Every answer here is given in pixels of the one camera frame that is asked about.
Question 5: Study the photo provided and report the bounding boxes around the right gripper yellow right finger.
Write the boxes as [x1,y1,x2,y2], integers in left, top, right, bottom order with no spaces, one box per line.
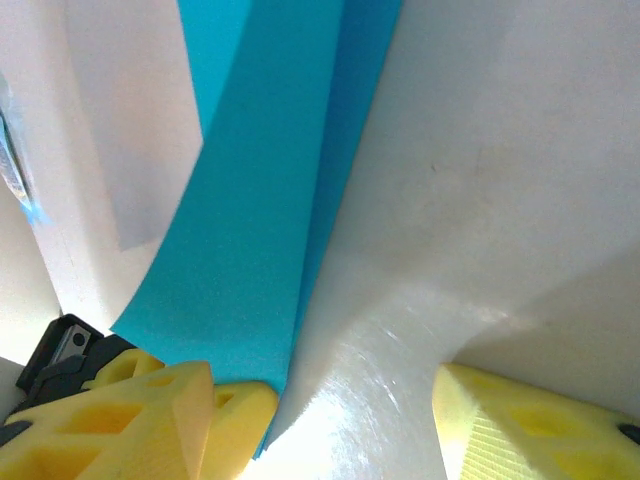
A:
[431,362,640,480]

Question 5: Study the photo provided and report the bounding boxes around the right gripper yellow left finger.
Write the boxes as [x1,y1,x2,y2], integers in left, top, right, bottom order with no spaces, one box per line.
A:
[0,359,217,480]

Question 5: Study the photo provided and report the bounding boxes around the turquoise square paper sheet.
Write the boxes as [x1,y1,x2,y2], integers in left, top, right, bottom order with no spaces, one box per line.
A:
[109,0,404,461]

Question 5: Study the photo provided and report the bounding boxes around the clear plastic packet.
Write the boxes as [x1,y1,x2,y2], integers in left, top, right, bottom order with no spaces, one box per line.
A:
[0,69,54,226]

